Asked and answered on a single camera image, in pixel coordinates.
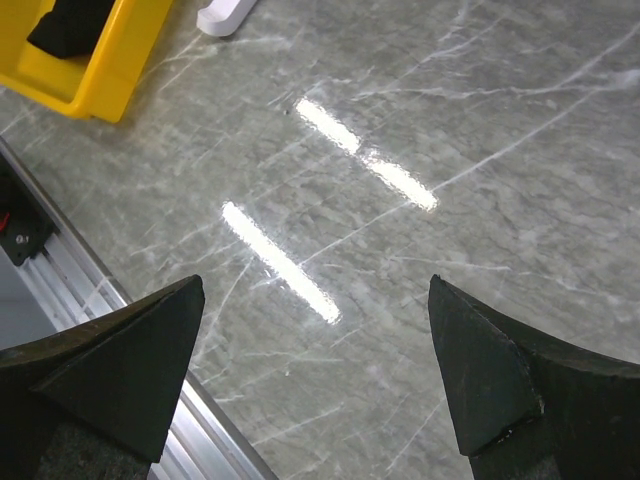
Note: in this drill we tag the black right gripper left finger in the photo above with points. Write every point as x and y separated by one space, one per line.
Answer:
96 401

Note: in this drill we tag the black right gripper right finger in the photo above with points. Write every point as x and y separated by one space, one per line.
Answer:
527 405

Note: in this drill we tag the black underwear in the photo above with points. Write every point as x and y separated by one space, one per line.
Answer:
71 28

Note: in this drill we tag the yellow plastic tray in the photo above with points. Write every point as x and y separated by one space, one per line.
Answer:
99 85

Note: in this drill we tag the white rack left foot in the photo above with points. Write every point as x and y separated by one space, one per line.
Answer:
221 18

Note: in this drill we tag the aluminium table edge rail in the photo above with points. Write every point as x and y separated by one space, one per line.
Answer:
71 286

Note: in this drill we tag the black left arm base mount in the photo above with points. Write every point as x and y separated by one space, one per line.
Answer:
25 225

